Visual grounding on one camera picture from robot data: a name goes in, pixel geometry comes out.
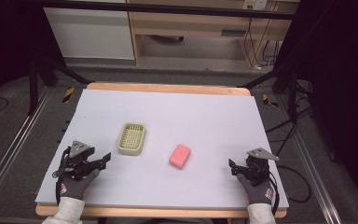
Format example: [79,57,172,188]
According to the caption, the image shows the white cabinet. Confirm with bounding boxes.
[42,7,136,61]

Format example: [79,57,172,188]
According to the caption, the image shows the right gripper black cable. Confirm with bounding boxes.
[268,170,282,217]

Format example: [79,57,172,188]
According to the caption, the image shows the pink soap bar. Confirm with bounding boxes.
[168,144,192,170]

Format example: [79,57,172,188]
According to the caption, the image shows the wooden desk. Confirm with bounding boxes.
[126,0,300,69]

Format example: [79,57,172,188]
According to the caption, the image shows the white foam mat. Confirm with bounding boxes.
[34,89,290,210]

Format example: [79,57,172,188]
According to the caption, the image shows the black floor cable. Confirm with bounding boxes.
[276,165,312,203]

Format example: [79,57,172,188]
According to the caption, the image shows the black stand leg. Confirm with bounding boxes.
[27,59,40,116]

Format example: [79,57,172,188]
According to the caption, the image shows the person's right hand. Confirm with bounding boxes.
[236,173,275,206]

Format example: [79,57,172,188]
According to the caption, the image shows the person's left hand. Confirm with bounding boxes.
[58,168,102,201]

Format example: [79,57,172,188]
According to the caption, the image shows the wooden table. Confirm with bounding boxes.
[34,81,288,219]

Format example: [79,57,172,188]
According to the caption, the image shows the beige soap dish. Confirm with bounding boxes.
[117,121,147,156]

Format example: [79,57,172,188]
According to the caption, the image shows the yellow black striped marker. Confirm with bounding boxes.
[262,93,279,108]
[62,87,76,105]

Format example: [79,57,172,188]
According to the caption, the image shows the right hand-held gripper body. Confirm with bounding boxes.
[238,147,280,188]

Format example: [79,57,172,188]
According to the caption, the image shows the metal floor rail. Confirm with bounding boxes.
[0,86,54,216]
[276,92,343,224]

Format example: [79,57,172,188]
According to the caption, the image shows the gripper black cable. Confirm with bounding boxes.
[268,170,282,217]
[51,147,73,207]

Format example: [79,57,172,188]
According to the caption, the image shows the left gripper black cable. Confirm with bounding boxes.
[51,147,73,207]

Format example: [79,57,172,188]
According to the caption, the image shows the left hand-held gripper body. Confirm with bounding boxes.
[62,140,102,182]

